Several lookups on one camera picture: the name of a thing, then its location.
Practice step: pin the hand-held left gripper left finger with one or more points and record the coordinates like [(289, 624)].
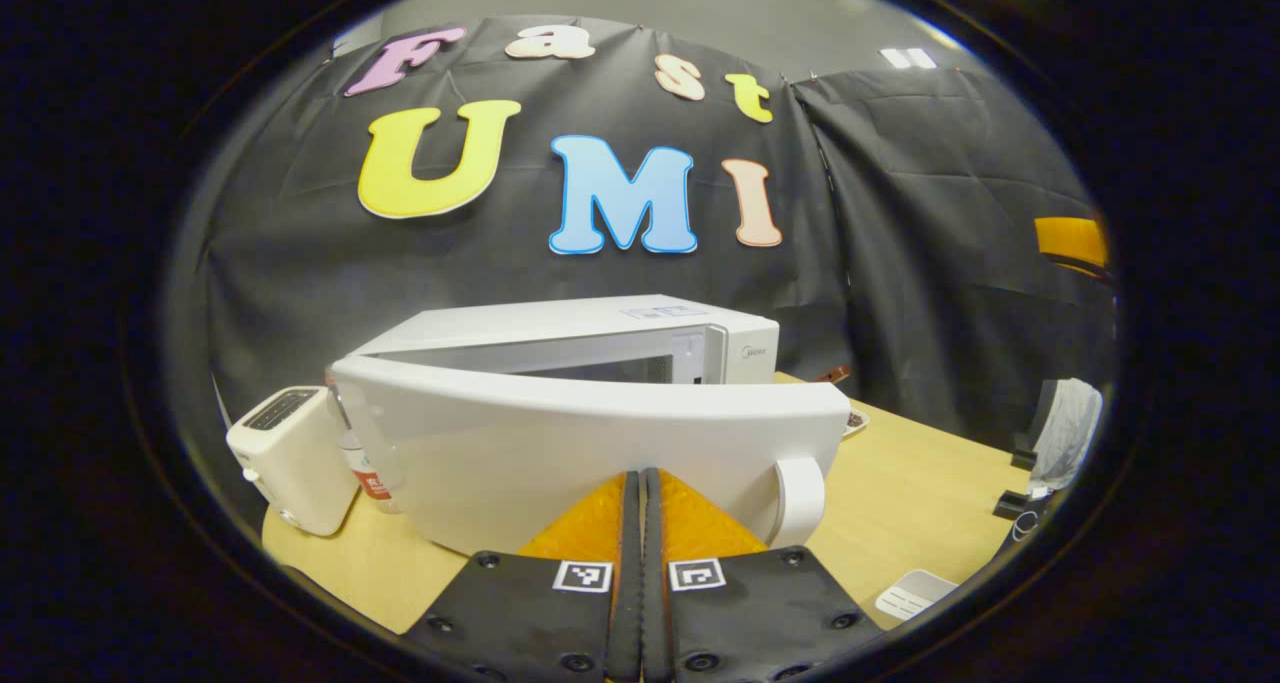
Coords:
[(628, 603)]

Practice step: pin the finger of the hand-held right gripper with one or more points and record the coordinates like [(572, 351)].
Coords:
[(1072, 238)]

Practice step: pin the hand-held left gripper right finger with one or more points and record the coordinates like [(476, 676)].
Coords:
[(654, 603)]

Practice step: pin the white microwave oven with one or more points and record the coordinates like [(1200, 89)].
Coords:
[(550, 433)]

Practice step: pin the white rectangular tray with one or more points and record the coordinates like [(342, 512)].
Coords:
[(915, 595)]

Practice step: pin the black backdrop cloth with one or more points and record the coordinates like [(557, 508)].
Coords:
[(900, 263)]

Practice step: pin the small ceiling light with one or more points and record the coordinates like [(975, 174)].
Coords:
[(908, 58)]

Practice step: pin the clear water bottle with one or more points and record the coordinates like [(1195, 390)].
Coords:
[(375, 485)]

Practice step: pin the white toaster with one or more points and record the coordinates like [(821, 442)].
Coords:
[(290, 463)]

